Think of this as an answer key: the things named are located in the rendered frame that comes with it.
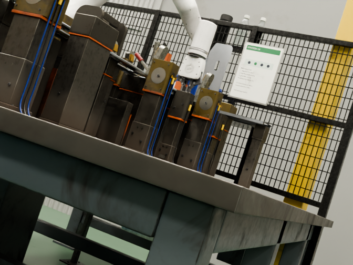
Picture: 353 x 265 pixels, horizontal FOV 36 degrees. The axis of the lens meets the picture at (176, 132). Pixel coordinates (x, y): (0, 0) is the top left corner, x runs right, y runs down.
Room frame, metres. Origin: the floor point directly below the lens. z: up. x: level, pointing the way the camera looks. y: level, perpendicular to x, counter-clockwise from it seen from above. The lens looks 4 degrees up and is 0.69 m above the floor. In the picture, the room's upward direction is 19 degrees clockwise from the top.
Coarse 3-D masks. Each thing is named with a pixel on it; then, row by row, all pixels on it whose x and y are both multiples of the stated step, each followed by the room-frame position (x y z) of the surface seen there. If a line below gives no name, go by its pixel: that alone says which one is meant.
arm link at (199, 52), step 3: (192, 48) 2.33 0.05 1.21; (195, 48) 2.32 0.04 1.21; (198, 48) 2.32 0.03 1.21; (189, 51) 2.34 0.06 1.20; (192, 51) 2.32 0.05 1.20; (195, 51) 2.32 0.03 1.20; (198, 51) 2.32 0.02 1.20; (201, 51) 2.32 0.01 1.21; (204, 51) 2.32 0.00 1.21; (195, 54) 2.33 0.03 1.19; (198, 54) 2.32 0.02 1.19; (201, 54) 2.32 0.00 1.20; (204, 54) 2.33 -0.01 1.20; (207, 54) 2.35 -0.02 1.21; (204, 57) 2.34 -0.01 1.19
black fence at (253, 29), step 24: (216, 24) 2.97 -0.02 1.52; (240, 24) 2.89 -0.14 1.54; (144, 48) 3.16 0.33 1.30; (312, 48) 2.69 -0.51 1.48; (336, 72) 2.62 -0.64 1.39; (288, 96) 2.71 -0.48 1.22; (336, 96) 2.60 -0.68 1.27; (264, 120) 2.76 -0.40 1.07; (312, 120) 2.64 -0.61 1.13; (336, 120) 2.57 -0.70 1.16; (336, 144) 2.57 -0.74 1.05; (264, 168) 2.72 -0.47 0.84; (312, 168) 2.61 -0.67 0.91; (336, 168) 2.54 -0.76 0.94; (288, 192) 2.63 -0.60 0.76; (312, 240) 2.54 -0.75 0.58; (72, 264) 3.11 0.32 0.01
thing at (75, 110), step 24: (72, 24) 1.55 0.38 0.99; (96, 24) 1.53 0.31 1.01; (72, 48) 1.54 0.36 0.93; (96, 48) 1.56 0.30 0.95; (72, 72) 1.53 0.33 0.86; (96, 72) 1.59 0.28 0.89; (48, 96) 1.56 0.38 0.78; (72, 96) 1.54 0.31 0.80; (48, 120) 1.54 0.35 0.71; (72, 120) 1.57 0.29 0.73
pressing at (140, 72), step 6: (66, 24) 1.59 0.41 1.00; (60, 30) 1.73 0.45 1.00; (66, 30) 1.71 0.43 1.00; (60, 36) 1.85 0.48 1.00; (66, 36) 1.82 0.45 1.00; (114, 54) 1.81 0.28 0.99; (120, 60) 1.94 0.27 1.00; (126, 60) 1.88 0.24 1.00; (126, 66) 2.02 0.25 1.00; (132, 66) 1.92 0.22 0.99; (126, 72) 2.12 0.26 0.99; (132, 72) 2.12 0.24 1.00; (138, 72) 2.07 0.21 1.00; (144, 72) 1.99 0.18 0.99; (174, 90) 2.24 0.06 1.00
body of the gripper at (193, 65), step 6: (192, 54) 2.33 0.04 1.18; (186, 60) 2.35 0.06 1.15; (192, 60) 2.33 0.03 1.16; (198, 60) 2.32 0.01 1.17; (204, 60) 2.33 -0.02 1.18; (186, 66) 2.34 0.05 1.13; (192, 66) 2.33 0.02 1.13; (198, 66) 2.32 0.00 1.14; (204, 66) 2.34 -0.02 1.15; (180, 72) 2.35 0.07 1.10; (186, 72) 2.34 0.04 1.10; (192, 72) 2.32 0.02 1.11; (198, 72) 2.31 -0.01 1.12; (192, 78) 2.32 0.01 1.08; (198, 78) 2.32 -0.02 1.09
